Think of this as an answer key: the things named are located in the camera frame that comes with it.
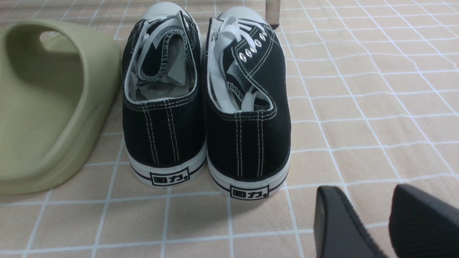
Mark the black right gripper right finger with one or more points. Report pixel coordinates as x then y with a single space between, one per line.
421 225

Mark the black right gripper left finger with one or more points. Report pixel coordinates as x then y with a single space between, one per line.
338 230

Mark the stainless steel shoe rack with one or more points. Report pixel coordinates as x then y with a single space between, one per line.
272 13

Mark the right black canvas sneaker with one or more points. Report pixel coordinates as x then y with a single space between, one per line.
247 111

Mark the black canvas sneaker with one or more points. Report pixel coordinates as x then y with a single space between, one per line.
247 111
163 115

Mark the peach grid tablecloth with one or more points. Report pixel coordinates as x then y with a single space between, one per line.
373 92

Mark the left black canvas sneaker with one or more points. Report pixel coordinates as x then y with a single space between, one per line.
163 115

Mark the right green foam slipper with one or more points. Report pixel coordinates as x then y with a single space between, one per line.
58 82

